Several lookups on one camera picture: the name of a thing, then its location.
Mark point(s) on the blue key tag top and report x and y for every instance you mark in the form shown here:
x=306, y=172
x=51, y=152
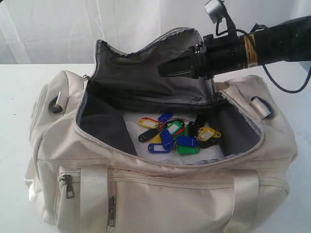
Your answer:
x=165, y=117

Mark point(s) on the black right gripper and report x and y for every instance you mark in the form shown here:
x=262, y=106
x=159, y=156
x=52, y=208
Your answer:
x=211, y=57

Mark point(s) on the blue key tag lower centre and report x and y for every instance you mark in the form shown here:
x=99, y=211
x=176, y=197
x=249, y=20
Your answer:
x=186, y=141

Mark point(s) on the black key tag centre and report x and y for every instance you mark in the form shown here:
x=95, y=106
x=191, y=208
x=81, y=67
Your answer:
x=192, y=129

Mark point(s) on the green key tag centre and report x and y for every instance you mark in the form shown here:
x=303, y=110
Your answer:
x=176, y=128

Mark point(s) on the green key tag lower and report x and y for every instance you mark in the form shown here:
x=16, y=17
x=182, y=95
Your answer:
x=182, y=150

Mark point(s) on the yellow key tag right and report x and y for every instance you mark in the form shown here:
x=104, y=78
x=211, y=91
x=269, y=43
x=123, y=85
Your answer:
x=206, y=134

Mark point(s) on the yellow key tag left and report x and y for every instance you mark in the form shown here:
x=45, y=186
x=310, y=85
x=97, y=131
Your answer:
x=148, y=123

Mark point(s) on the blue key tag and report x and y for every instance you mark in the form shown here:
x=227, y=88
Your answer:
x=165, y=117
x=166, y=139
x=186, y=141
x=157, y=148

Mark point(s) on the black key tag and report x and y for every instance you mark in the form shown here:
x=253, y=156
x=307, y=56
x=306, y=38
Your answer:
x=192, y=129
x=148, y=135
x=210, y=142

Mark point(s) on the beige duffel bag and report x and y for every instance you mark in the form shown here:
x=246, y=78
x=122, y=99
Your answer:
x=85, y=176

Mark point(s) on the yellow key tag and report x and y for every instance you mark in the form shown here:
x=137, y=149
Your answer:
x=206, y=134
x=148, y=123

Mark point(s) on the blue key tag lower left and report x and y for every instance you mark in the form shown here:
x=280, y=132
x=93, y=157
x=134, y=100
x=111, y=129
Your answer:
x=157, y=148

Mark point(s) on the black key tag left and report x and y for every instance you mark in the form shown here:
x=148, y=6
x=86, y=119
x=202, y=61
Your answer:
x=148, y=135

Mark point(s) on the white backdrop curtain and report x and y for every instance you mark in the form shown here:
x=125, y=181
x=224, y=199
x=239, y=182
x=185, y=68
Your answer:
x=65, y=31

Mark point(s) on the green key tag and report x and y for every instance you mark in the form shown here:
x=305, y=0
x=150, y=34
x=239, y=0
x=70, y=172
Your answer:
x=182, y=150
x=176, y=128

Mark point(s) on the black key tag right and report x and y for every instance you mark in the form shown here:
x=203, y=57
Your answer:
x=210, y=142

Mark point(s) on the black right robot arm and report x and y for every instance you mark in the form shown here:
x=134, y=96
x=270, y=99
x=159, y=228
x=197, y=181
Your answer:
x=289, y=41

